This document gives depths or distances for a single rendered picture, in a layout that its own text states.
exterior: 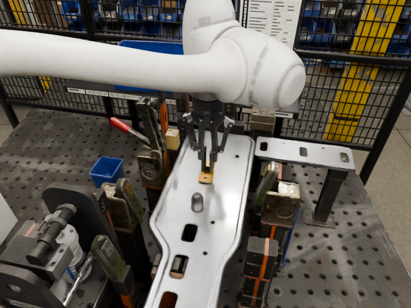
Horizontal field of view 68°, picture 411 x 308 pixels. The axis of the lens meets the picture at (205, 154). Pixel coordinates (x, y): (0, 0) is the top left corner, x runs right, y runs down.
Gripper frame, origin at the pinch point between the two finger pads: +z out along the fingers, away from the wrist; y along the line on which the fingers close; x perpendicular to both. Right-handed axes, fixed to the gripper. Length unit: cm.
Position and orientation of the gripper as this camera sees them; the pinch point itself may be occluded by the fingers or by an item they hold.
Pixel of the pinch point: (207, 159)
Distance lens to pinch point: 83.4
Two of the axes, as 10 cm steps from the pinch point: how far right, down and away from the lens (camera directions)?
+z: 0.0, 7.6, 6.5
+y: 9.8, 1.4, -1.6
